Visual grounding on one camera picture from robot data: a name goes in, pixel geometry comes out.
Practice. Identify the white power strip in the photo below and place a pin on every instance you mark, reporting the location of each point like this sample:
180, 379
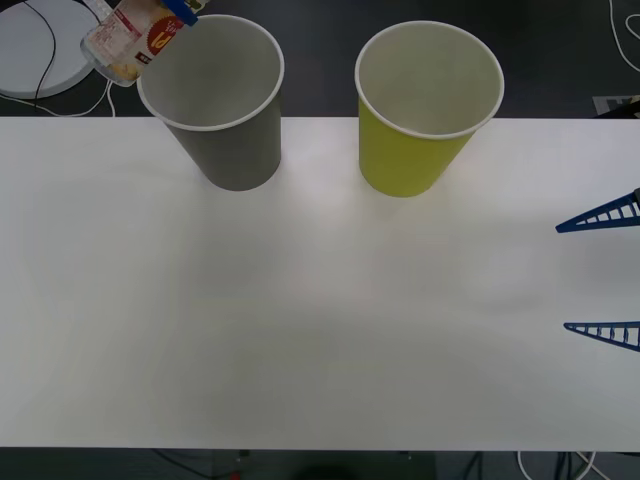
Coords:
95, 5

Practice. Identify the round pale grey disc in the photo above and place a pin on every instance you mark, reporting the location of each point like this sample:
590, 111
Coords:
20, 45

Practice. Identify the grey marker board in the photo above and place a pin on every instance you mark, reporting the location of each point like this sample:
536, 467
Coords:
612, 106

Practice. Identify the clear bottle with red cap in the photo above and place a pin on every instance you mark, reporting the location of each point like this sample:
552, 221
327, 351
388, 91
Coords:
125, 45

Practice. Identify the grey cup-shaped waste bin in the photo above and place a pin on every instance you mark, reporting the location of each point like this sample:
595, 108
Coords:
235, 155

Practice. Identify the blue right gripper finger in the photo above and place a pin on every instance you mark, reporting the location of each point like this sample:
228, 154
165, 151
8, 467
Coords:
580, 328
575, 225

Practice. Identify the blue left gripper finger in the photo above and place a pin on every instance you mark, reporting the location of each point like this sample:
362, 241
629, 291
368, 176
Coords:
182, 12

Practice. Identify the yellow-green cup-shaped waste bin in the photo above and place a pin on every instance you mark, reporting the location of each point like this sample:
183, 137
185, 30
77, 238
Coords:
405, 165

